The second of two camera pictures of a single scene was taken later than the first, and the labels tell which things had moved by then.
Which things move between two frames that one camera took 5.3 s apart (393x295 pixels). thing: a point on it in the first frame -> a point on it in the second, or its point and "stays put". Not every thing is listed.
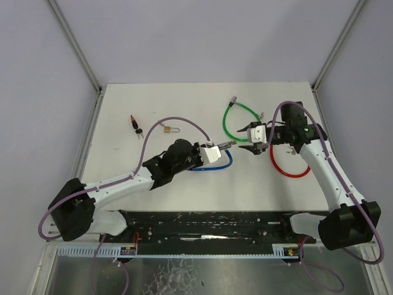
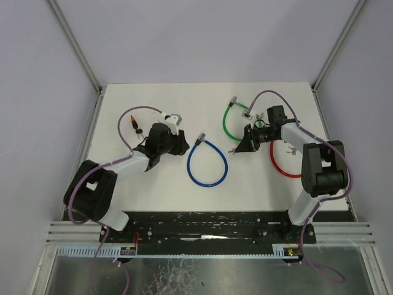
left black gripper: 197,157 -> 177,142
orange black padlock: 134,123 stays put
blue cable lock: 224,146 -> 199,141
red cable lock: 288,174 stays put
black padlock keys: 139,131 stays put
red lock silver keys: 293,152 stays put
